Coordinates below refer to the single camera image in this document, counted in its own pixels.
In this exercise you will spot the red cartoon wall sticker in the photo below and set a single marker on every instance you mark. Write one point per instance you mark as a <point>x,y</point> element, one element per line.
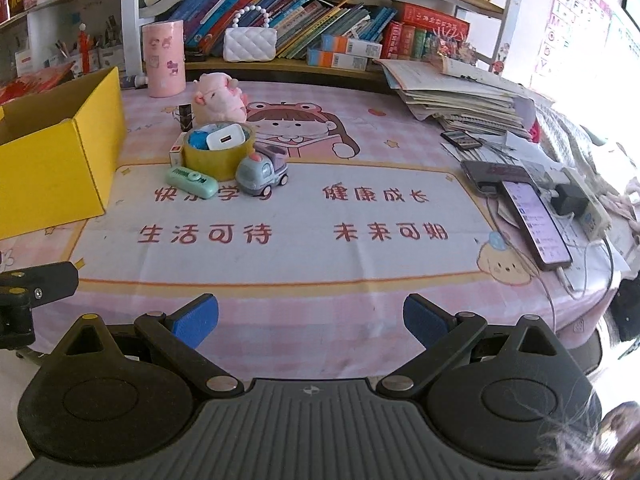
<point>500,60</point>

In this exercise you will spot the metal drawing compass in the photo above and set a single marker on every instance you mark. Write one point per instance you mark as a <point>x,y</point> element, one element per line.
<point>497,150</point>

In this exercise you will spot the mint green handheld device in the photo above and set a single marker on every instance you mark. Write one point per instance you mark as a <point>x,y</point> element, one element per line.
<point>192,182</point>

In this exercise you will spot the pink plush toy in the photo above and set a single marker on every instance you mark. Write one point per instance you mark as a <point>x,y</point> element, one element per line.
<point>220,97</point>

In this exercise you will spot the white power strip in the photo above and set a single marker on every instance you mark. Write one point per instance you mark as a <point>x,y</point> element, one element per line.
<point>595,217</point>

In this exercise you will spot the black tablet device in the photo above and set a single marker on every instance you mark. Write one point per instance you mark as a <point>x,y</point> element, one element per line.
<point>492,172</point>

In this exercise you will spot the pile of red packets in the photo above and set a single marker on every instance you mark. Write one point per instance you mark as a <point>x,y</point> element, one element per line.
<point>35,82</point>

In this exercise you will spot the white quilted handbag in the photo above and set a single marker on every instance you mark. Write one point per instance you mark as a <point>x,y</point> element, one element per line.
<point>250,44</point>

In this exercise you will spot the grey knitted cloth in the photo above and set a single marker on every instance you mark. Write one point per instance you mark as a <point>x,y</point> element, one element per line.
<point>570,130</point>

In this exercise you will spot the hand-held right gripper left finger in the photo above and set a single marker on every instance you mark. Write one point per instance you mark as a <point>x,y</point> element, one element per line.
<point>196,319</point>

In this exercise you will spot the white charger block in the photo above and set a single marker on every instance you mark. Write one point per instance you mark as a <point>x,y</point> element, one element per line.
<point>226,137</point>

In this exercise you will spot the fuzzy lilac cloth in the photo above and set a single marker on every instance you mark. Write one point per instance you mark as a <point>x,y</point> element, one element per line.
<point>570,440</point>

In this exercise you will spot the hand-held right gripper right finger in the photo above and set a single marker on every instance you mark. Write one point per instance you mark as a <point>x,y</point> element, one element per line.
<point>425,319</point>

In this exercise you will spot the alphabet wall poster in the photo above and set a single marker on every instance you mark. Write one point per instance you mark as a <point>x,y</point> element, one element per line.
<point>570,15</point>

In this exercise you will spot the yellow tape roll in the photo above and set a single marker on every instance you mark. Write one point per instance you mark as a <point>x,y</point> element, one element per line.
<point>220,165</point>

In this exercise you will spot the printed pink desk mat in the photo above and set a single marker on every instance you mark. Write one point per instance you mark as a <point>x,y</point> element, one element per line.
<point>300,270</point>

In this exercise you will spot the stack of paper workbooks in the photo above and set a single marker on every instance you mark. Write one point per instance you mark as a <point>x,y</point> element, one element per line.
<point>460,95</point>

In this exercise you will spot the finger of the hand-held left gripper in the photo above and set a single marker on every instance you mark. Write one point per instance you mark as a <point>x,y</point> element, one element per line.
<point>50,280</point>

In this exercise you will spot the red thick standing book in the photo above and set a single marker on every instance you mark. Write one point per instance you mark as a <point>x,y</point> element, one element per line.
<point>393,40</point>

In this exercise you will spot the green thick standing book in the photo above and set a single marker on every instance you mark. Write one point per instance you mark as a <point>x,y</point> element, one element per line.
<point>419,42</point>

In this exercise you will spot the white wooden bookshelf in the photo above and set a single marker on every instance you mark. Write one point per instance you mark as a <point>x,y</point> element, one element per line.
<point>131,10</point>

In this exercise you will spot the black plug adapter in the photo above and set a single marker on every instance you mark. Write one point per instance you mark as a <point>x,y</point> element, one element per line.
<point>569,200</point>

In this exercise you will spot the row of colourful books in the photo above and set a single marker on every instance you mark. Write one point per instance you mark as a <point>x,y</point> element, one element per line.
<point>310,20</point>

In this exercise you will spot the colourful figure ornament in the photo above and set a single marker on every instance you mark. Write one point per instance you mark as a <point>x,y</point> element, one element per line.
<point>452,47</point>

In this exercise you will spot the small black phone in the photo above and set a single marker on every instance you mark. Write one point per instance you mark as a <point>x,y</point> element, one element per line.
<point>461,140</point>

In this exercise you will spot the pink cylinder container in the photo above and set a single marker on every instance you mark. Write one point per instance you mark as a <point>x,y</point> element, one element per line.
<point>164,60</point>

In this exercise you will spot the lit smartphone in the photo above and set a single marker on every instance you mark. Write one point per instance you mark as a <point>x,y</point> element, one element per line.
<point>535,222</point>

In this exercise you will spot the orange white carton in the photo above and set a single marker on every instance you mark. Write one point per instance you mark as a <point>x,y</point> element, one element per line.
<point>352,44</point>
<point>337,59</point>

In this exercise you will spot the grey toy truck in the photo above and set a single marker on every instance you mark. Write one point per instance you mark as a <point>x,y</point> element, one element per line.
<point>262,170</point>

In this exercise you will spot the red lying dictionary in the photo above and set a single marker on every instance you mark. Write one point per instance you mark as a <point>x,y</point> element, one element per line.
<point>432,19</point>

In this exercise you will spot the yellow cardboard box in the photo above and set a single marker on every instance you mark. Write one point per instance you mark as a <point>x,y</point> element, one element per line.
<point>50,170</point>

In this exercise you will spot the pen holder with pens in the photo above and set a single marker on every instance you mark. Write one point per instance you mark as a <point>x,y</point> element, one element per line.
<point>107,52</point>

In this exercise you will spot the small blue item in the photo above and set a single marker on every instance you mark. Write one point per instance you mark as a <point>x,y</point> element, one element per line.
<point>199,140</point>

